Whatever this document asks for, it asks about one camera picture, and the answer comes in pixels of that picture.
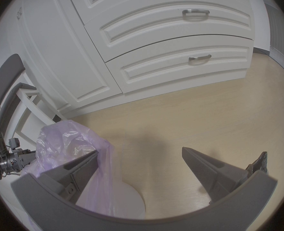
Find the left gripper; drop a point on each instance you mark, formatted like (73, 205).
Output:
(21, 159)

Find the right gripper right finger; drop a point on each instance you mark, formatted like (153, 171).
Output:
(209, 174)

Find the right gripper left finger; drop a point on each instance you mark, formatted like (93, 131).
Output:
(81, 172)

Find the purple plastic bag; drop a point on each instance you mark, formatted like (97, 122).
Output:
(60, 138)

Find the black plastic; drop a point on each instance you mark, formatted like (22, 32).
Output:
(258, 163)

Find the white trash bin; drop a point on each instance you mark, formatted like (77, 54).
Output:
(130, 201)

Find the white chair grey cushions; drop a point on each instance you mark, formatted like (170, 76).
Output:
(7, 76)

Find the white wardrobe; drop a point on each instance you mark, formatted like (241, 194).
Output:
(156, 44)

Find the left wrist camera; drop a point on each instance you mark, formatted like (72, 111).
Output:
(14, 143)

